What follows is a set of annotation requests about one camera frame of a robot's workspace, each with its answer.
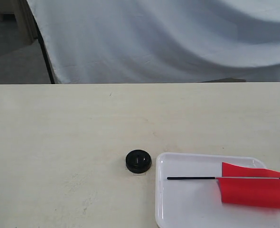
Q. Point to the red flag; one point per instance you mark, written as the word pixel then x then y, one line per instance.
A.
pixel 258 187

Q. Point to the black round flag base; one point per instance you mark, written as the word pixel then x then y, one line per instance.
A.
pixel 138 161

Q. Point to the white draped cloth backdrop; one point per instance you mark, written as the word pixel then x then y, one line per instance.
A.
pixel 160 41

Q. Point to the white plastic tray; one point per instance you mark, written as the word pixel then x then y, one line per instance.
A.
pixel 197 203

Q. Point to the black backdrop stand pole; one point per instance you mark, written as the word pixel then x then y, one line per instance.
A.
pixel 45 55

